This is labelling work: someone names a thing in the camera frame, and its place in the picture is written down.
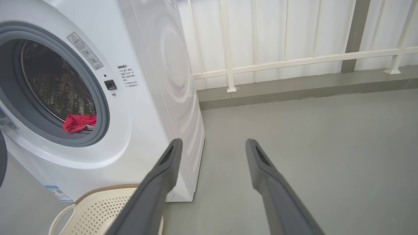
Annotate grey rubber door gasket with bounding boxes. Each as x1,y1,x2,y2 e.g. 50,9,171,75
0,22,110,147

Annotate blue energy label sticker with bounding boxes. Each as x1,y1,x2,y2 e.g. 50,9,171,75
45,185,74,203

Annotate red and white jersey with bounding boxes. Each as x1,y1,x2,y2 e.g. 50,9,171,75
63,114,97,133

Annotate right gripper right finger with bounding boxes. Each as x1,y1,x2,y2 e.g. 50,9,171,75
246,139,325,235

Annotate white front-load washing machine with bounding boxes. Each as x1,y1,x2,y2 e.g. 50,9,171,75
0,0,206,203

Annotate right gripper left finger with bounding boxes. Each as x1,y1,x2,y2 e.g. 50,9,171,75
105,138,183,235

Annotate grey warning sticker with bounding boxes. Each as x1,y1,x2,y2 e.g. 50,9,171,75
67,32,104,70

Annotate cream perforated laundry basket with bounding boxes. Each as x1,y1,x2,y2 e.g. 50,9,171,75
48,184,164,235

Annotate stainless steel washing machine drum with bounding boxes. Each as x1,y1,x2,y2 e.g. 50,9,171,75
21,40,97,131

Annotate white metal railing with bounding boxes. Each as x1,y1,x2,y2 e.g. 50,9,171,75
186,0,418,93

